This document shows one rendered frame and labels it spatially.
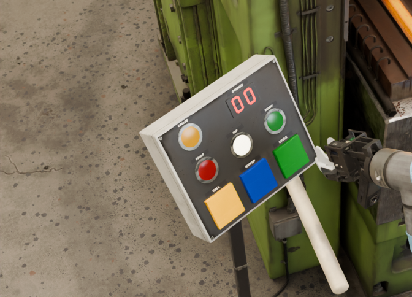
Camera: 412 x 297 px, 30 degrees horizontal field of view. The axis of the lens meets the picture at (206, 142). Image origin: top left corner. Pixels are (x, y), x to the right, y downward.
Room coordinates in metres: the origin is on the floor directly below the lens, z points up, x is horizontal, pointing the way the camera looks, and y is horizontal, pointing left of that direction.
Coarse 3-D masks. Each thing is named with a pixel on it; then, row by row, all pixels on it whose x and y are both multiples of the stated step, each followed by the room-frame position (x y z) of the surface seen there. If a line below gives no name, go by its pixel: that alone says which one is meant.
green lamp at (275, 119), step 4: (272, 112) 1.18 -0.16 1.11; (276, 112) 1.18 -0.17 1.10; (272, 116) 1.17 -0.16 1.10; (276, 116) 1.17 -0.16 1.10; (280, 116) 1.18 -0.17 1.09; (268, 120) 1.16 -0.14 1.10; (272, 120) 1.17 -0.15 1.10; (276, 120) 1.17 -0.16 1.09; (280, 120) 1.17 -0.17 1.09; (268, 124) 1.16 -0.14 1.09; (272, 124) 1.16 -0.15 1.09; (276, 124) 1.16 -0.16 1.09; (280, 124) 1.17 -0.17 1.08; (272, 128) 1.15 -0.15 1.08; (276, 128) 1.16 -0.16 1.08
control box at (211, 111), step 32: (256, 64) 1.25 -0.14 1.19; (224, 96) 1.17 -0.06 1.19; (256, 96) 1.19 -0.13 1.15; (288, 96) 1.21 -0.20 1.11; (160, 128) 1.11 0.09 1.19; (224, 128) 1.13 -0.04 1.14; (256, 128) 1.15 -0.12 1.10; (288, 128) 1.17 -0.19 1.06; (160, 160) 1.08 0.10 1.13; (192, 160) 1.07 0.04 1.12; (224, 160) 1.08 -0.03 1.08; (256, 160) 1.10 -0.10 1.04; (192, 192) 1.02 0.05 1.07; (192, 224) 1.01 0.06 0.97
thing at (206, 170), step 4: (208, 160) 1.07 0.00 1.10; (200, 164) 1.06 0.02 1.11; (204, 164) 1.06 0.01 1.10; (208, 164) 1.07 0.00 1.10; (212, 164) 1.07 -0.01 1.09; (200, 168) 1.06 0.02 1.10; (204, 168) 1.06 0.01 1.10; (208, 168) 1.06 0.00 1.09; (212, 168) 1.06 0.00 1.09; (200, 172) 1.05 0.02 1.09; (204, 172) 1.05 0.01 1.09; (208, 172) 1.06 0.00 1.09; (212, 172) 1.06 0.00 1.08; (200, 176) 1.05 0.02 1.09; (204, 176) 1.05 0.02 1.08; (208, 176) 1.05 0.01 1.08; (212, 176) 1.05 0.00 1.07
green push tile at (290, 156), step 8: (296, 136) 1.16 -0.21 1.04; (288, 144) 1.14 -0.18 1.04; (296, 144) 1.14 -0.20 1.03; (280, 152) 1.12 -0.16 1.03; (288, 152) 1.13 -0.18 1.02; (296, 152) 1.13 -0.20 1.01; (304, 152) 1.14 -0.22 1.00; (280, 160) 1.11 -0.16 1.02; (288, 160) 1.12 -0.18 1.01; (296, 160) 1.12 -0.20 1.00; (304, 160) 1.13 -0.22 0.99; (280, 168) 1.10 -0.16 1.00; (288, 168) 1.10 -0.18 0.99; (296, 168) 1.11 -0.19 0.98; (288, 176) 1.09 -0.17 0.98
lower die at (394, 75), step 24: (360, 0) 1.65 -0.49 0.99; (384, 0) 1.62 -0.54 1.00; (408, 0) 1.62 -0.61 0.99; (360, 24) 1.57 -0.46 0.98; (384, 24) 1.54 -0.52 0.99; (360, 48) 1.52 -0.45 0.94; (384, 48) 1.46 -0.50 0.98; (408, 48) 1.43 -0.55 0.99; (384, 72) 1.37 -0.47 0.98; (408, 72) 1.35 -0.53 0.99; (408, 96) 1.33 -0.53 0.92
